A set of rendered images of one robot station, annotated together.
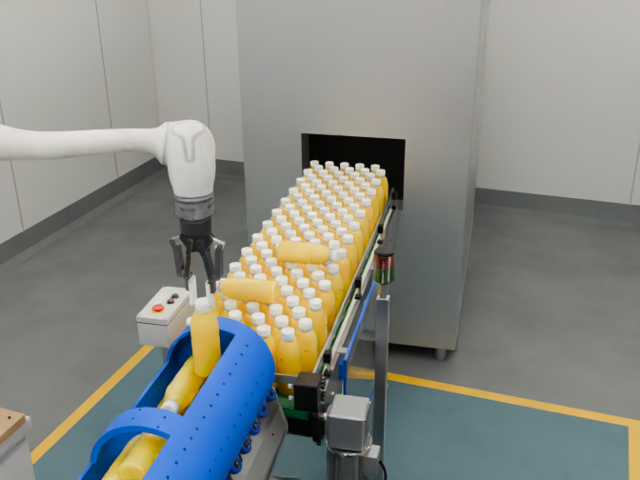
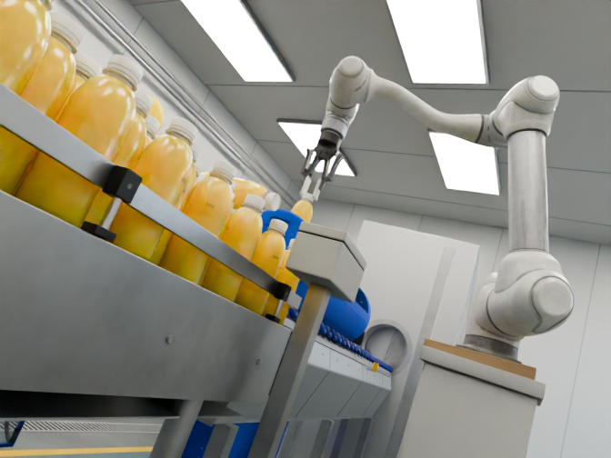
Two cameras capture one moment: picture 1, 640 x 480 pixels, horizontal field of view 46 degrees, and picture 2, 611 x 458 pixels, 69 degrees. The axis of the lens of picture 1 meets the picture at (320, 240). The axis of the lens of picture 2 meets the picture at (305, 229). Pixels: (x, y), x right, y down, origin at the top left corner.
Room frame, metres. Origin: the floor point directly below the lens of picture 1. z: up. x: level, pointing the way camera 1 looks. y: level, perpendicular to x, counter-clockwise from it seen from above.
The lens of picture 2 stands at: (2.98, 0.59, 0.86)
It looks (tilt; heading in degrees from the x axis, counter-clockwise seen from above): 15 degrees up; 191
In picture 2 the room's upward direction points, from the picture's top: 21 degrees clockwise
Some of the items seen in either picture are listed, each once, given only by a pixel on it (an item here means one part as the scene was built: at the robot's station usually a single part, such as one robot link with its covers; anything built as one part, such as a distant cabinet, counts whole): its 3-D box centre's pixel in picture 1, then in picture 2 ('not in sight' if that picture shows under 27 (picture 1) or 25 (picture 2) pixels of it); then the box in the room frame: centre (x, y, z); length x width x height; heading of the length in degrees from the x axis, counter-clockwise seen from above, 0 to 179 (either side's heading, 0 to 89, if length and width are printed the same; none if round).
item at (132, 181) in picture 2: not in sight; (113, 203); (2.54, 0.29, 0.94); 0.03 x 0.02 x 0.08; 166
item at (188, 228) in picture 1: (196, 232); (326, 147); (1.63, 0.29, 1.52); 0.08 x 0.07 x 0.09; 76
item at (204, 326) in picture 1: (205, 339); (297, 224); (1.63, 0.29, 1.23); 0.07 x 0.07 x 0.19
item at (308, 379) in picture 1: (307, 393); not in sight; (1.78, 0.04, 0.95); 0.10 x 0.07 x 0.10; 76
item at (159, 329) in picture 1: (166, 315); (329, 263); (2.06, 0.48, 1.05); 0.20 x 0.10 x 0.10; 166
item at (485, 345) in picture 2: not in sight; (489, 353); (1.51, 0.97, 1.05); 0.22 x 0.18 x 0.06; 162
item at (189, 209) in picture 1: (194, 203); (334, 129); (1.63, 0.29, 1.59); 0.09 x 0.09 x 0.06
